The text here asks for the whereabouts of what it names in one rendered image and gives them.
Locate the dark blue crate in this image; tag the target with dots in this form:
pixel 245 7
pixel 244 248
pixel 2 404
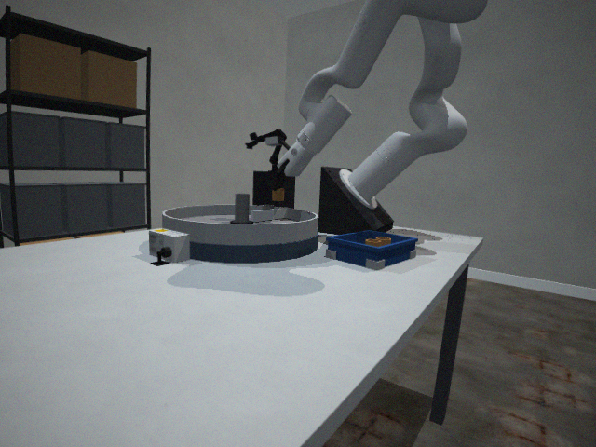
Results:
pixel 351 248

